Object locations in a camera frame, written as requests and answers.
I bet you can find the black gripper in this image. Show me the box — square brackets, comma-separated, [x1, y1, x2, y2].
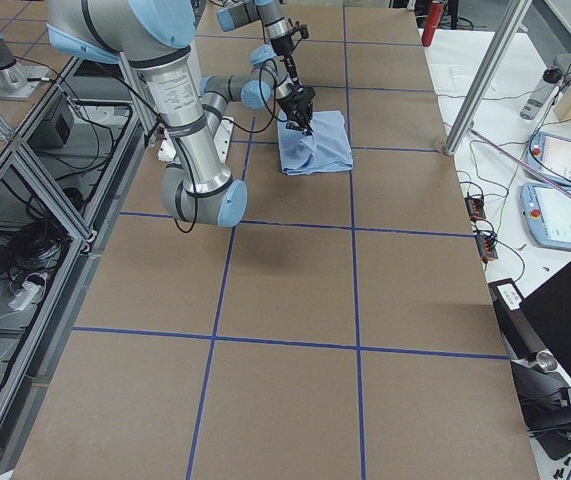
[279, 86, 316, 135]
[269, 27, 299, 90]

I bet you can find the light blue t-shirt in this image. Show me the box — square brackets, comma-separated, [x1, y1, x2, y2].
[277, 110, 354, 176]

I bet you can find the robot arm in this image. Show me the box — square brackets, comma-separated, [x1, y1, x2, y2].
[216, 0, 309, 90]
[47, 1, 315, 227]

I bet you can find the red cylinder bottle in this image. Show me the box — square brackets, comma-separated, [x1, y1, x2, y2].
[421, 0, 444, 47]

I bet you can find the brown paper table cover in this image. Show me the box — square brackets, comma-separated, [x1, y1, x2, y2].
[13, 6, 538, 479]

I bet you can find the far blue teach pendant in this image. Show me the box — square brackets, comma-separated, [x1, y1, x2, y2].
[527, 131, 571, 187]

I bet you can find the blue teach pendant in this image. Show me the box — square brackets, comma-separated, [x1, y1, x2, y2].
[520, 183, 571, 251]
[527, 131, 571, 187]

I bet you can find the near blue teach pendant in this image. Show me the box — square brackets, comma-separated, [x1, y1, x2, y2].
[520, 183, 571, 251]

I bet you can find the black box with label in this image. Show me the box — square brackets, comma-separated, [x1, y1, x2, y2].
[488, 279, 558, 373]

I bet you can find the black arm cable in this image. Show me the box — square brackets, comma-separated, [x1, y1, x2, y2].
[129, 64, 291, 234]

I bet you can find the aluminium frame post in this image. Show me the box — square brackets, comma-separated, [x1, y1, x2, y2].
[444, 0, 533, 156]

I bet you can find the aluminium frame rack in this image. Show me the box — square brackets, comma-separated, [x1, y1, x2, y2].
[0, 58, 154, 474]

